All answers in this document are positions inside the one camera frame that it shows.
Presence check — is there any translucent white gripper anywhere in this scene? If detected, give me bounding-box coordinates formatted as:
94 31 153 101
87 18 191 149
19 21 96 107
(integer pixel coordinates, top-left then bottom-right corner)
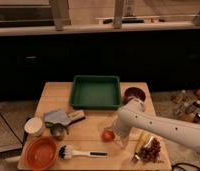
97 118 131 149

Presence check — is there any red apple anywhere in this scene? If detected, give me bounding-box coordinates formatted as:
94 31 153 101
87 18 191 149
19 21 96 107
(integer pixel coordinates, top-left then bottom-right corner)
101 129 115 142

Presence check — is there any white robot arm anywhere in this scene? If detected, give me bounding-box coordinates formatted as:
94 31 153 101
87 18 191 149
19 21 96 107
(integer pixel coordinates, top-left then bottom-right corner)
104 98 200 153

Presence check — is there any green plastic tray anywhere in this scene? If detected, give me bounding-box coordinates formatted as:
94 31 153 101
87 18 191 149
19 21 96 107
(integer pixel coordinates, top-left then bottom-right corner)
69 75 121 110

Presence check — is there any yellow banana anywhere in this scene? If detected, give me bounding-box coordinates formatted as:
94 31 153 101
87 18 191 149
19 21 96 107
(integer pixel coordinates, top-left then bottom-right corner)
134 132 150 154

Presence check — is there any bunch of red grapes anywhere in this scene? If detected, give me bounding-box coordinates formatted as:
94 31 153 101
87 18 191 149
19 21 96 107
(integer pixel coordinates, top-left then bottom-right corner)
139 138 161 163

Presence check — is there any dark red bowl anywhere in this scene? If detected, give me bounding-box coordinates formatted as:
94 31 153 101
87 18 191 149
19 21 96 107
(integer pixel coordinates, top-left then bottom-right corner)
123 87 146 104

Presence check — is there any white dish brush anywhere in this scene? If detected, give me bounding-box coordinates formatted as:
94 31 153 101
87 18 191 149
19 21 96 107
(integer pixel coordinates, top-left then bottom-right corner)
58 145 108 160

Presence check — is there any small metal cup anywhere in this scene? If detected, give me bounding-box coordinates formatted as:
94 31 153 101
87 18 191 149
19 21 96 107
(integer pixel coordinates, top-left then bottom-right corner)
50 123 66 141

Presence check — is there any blue grey cloth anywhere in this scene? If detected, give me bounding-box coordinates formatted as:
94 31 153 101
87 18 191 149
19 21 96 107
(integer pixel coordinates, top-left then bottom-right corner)
44 109 71 126

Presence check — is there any orange plastic bowl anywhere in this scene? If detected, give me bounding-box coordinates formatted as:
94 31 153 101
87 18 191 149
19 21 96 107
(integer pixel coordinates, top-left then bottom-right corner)
25 137 57 171

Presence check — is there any white paper cup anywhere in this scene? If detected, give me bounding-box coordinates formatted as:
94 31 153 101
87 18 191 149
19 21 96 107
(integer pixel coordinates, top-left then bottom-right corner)
24 117 44 136

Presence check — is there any wooden handled scrub brush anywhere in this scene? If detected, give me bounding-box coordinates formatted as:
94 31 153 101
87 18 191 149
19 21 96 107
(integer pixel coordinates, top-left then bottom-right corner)
68 110 86 125

